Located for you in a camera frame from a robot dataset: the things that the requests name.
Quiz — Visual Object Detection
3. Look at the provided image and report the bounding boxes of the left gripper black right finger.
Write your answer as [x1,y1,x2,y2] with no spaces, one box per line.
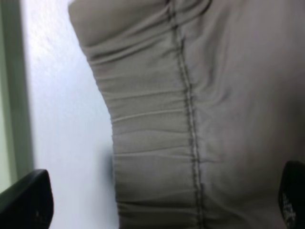
[278,161,305,229]

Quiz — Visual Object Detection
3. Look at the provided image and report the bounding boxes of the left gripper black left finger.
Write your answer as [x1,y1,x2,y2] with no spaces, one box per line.
[0,169,54,229]

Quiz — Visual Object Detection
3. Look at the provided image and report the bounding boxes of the khaki shorts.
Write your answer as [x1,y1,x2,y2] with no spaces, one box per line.
[69,0,305,229]

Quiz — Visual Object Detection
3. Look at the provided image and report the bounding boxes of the green plastic tray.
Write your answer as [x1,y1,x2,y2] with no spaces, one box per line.
[0,0,34,179]

